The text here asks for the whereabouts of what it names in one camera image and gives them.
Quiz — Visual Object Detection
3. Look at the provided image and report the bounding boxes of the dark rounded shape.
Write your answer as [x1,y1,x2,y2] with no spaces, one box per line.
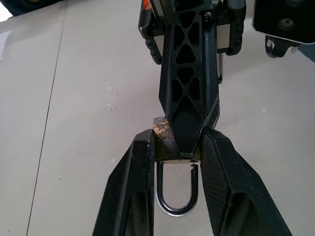
[0,0,74,23]

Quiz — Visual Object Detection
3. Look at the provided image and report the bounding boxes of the brass padlock with steel shackle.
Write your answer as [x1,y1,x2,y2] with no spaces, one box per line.
[152,116,201,217]

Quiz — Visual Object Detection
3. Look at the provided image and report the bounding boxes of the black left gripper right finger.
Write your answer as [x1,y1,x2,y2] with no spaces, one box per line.
[199,128,294,236]

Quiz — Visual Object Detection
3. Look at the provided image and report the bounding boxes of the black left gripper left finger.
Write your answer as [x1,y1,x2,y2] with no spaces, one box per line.
[92,128,157,236]

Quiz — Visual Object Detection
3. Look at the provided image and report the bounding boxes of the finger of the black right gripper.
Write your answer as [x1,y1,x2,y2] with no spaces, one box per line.
[158,10,214,158]
[205,31,220,130]

